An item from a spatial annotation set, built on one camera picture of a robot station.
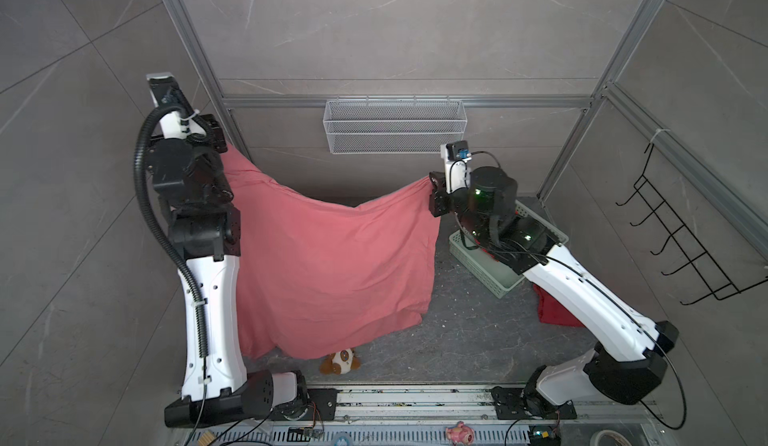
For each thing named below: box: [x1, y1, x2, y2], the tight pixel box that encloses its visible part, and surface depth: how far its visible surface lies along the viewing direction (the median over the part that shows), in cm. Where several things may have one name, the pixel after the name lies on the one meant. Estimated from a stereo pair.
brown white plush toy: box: [320, 348, 361, 375], surface depth 80 cm
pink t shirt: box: [222, 144, 442, 360], surface depth 69 cm
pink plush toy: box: [446, 421, 475, 445], surface depth 69 cm
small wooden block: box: [198, 432, 215, 446], surface depth 70 cm
